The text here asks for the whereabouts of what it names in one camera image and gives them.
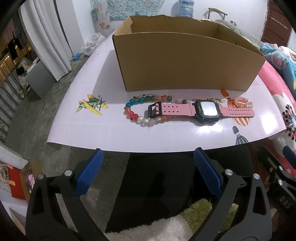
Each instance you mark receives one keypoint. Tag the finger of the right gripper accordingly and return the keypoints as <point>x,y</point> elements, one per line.
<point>289,154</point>

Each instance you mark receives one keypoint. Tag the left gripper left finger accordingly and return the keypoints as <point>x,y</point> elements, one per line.
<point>44,219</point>

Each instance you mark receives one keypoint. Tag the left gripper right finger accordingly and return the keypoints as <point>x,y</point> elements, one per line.
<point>252,220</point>

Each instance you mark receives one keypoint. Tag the pink strap smart watch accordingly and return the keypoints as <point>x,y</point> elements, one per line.
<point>205,111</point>

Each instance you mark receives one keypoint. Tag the red gift bag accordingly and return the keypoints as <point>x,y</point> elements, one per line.
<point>16,189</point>

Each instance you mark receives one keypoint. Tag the pink floral bed blanket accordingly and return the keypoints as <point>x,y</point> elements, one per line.
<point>286,105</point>

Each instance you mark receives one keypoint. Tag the blue patterned pillow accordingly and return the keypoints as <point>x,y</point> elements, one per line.
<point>282,64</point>

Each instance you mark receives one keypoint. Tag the grey fuzzy blanket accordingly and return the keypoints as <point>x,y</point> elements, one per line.
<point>249,37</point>

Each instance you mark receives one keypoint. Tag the brown wooden door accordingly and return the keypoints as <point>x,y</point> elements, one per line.
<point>277,28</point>

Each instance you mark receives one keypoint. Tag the brown cardboard box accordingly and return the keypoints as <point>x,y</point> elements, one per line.
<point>164,52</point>

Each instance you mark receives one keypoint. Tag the wooden chair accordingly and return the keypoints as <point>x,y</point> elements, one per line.
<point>216,11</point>

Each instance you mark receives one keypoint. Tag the white plastic bag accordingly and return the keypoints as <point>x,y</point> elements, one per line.
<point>92,44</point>

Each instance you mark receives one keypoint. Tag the white curtain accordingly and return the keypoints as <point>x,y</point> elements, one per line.
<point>43,28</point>

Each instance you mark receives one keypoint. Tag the teal floral wall cloth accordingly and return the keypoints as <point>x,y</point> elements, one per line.
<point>120,10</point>

